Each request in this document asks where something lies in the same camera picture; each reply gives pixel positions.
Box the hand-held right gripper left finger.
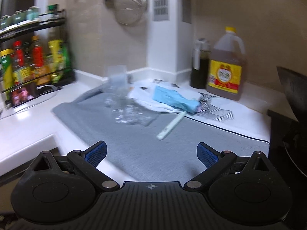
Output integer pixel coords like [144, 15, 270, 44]
[31, 141, 120, 191]

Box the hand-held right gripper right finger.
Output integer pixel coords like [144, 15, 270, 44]
[183, 142, 272, 190]

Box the pale green plastic stick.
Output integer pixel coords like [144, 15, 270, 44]
[157, 111, 187, 141]

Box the blue cloth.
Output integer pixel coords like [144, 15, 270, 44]
[153, 85, 200, 113]

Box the white tissue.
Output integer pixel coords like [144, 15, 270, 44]
[129, 81, 185, 113]

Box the grey mat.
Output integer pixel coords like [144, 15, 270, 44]
[51, 86, 271, 181]

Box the white geometric print bag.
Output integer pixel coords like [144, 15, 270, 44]
[151, 79, 235, 123]

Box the black gas stove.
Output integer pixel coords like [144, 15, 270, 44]
[267, 109, 307, 230]

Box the cooking wine jug yellow label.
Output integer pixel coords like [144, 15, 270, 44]
[206, 26, 247, 101]

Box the dark oil dispenser bottle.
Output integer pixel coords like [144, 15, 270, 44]
[190, 38, 211, 89]

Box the smartphone with lit screen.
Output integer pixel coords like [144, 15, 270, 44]
[10, 83, 39, 107]

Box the green packet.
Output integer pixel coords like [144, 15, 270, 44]
[61, 42, 72, 77]

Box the yellow green snack bag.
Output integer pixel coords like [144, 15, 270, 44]
[48, 39, 66, 83]

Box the red-cap sauce bottle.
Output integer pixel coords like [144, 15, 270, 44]
[12, 41, 31, 87]

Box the yellow-cap green label bottle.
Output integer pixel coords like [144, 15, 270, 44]
[0, 48, 15, 94]

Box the green-lid seasoning jar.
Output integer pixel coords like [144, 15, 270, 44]
[47, 4, 60, 20]

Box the metal mesh strainer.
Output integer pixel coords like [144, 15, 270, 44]
[113, 0, 148, 25]

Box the teal spice jar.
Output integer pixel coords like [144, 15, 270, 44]
[26, 6, 41, 21]
[12, 10, 25, 25]
[0, 15, 11, 30]

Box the grey vent grille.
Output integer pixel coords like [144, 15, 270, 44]
[181, 0, 192, 22]
[152, 0, 169, 21]

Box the white charging cable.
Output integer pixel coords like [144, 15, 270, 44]
[0, 85, 63, 120]

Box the black wire spice rack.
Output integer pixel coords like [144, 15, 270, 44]
[0, 8, 73, 106]

